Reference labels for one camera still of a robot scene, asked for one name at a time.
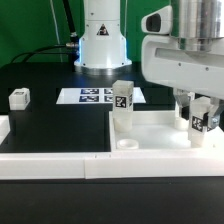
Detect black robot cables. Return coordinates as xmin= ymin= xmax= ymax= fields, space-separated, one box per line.
xmin=9 ymin=0 xmax=81 ymax=73

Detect white square table top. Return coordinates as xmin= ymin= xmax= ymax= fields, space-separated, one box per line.
xmin=108 ymin=110 xmax=224 ymax=154

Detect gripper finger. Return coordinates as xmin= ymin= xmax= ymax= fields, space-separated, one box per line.
xmin=208 ymin=99 xmax=224 ymax=130

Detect white marker sheet with tags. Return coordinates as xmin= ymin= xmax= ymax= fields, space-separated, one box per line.
xmin=55 ymin=87 xmax=147 ymax=105

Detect white U-shaped obstacle fence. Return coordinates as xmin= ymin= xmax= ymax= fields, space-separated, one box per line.
xmin=0 ymin=114 xmax=224 ymax=181

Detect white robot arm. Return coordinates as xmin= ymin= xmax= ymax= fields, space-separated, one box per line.
xmin=74 ymin=0 xmax=224 ymax=129

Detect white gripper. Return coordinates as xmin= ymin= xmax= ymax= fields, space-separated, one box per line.
xmin=141 ymin=4 xmax=224 ymax=120

